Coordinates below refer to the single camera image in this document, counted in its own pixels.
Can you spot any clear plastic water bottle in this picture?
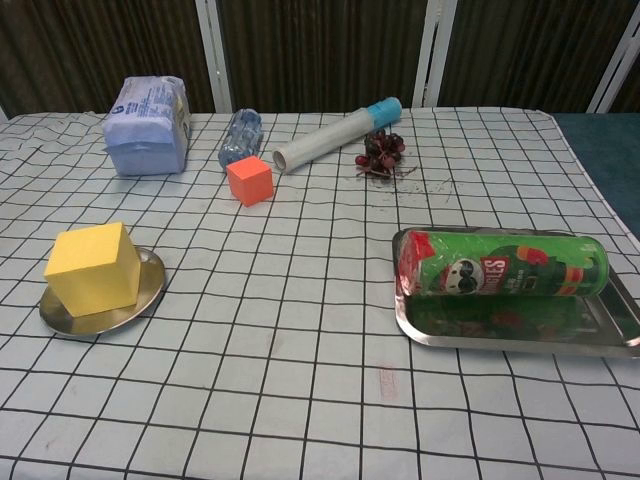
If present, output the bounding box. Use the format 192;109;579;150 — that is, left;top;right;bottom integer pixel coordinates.
217;108;265;170

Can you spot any dark folding screen white frame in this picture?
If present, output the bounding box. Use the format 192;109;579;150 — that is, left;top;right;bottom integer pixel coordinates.
0;0;640;121

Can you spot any dark red grape bunch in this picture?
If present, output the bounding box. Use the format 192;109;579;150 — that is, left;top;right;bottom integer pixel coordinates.
354;128;404;179

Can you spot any blue tissue paper pack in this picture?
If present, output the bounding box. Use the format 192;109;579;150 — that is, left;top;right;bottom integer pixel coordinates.
102;75;193;177

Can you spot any rectangular steel tray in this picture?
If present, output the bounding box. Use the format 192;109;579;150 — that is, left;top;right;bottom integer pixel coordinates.
391;227;640;360

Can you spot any green chips can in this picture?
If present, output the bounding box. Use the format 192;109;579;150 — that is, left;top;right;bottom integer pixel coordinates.
397;228;610;300

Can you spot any orange foam cube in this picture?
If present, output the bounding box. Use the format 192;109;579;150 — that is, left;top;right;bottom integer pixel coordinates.
225;155;275;207

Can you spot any white checkered tablecloth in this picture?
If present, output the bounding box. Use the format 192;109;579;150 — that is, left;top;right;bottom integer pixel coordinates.
0;107;640;480

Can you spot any round steel plate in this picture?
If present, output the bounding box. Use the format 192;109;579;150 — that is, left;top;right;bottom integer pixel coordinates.
39;246;167;337

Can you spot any yellow foam cube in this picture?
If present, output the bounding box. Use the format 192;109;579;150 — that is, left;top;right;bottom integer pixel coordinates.
43;221;142;318

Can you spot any cling film roll blue end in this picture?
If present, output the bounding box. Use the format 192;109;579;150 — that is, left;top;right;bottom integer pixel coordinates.
271;96;403;175

